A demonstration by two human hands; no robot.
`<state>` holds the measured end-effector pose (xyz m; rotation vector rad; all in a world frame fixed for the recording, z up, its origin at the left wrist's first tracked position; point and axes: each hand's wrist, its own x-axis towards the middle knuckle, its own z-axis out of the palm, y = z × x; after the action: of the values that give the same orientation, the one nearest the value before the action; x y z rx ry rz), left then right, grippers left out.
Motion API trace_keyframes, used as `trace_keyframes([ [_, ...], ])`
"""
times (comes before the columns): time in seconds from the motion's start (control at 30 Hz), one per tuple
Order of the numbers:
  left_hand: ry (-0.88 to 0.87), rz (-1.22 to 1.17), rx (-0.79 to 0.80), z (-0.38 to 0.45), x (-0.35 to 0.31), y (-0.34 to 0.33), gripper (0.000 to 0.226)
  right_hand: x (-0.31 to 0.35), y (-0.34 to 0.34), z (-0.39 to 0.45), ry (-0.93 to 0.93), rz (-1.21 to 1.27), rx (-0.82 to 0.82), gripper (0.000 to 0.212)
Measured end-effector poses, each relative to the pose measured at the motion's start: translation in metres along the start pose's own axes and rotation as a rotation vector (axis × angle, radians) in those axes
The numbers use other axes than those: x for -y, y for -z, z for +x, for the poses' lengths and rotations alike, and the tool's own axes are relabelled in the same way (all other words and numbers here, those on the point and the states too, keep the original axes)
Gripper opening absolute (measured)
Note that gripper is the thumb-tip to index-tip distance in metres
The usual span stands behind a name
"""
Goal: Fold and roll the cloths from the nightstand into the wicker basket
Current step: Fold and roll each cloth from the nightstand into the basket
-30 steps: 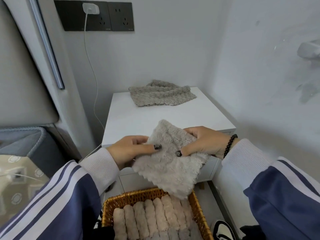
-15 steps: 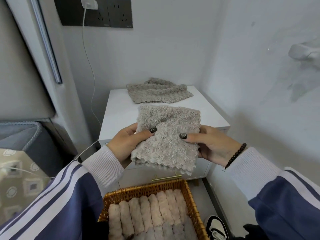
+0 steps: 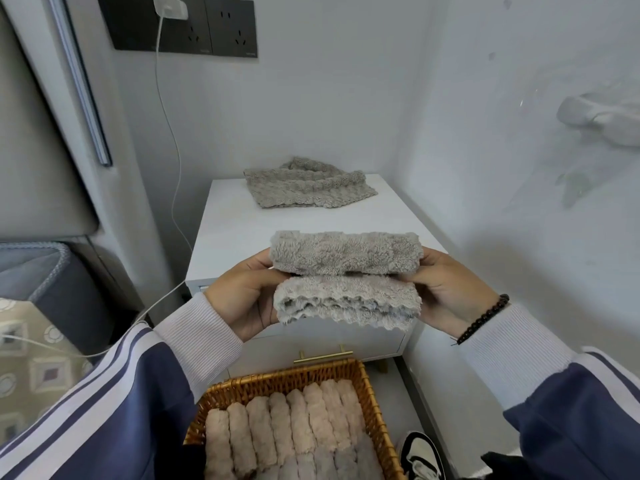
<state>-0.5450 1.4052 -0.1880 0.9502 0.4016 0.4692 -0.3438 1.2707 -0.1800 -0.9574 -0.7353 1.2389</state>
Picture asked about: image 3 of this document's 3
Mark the person's left hand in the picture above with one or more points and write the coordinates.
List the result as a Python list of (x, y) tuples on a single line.
[(240, 299)]

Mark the person's right hand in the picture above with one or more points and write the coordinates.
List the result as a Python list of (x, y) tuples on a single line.
[(455, 294)]

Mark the orange wicker basket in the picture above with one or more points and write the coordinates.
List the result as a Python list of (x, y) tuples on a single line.
[(235, 387)]

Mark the single grey towel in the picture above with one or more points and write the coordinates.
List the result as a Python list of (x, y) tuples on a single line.
[(326, 465), (345, 252), (270, 473), (306, 467), (346, 464), (288, 469), (310, 187), (369, 459)]

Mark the person's left forearm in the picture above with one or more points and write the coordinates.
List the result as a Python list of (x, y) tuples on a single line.
[(110, 404)]

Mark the person's right forearm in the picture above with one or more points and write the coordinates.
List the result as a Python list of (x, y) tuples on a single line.
[(560, 394)]

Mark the person's right shoe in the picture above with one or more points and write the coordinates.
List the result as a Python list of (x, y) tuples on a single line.
[(422, 459)]

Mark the white nightstand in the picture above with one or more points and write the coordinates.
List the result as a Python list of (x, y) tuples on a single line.
[(235, 229)]

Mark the patterned beige bedspread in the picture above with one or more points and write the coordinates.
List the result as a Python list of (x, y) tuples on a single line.
[(40, 374)]

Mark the grey padded headboard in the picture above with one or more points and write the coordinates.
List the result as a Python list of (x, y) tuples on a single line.
[(40, 144)]

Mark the silver headboard trim strip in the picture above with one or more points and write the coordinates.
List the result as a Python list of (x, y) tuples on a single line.
[(82, 84)]

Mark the white charger plug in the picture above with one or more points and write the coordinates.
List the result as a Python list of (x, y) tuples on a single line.
[(170, 7)]

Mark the narrow black wall socket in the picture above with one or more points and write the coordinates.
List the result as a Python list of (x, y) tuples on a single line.
[(231, 27)]

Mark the wide black wall socket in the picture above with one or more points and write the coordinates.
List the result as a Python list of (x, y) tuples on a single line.
[(130, 24)]

